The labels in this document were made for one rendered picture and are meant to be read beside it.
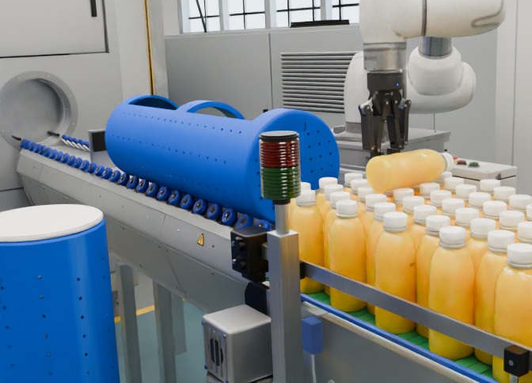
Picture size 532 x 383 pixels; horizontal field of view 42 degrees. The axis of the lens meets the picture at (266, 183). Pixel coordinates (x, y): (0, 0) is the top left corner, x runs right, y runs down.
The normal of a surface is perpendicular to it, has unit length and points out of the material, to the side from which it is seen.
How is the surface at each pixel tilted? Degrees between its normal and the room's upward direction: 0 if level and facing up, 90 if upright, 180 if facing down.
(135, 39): 90
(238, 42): 90
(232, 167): 82
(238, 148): 66
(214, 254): 71
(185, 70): 90
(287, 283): 90
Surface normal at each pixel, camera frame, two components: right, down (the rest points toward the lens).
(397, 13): -0.05, 0.24
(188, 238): -0.80, -0.18
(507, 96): -0.75, 0.17
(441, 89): -0.01, 0.61
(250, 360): 0.56, 0.15
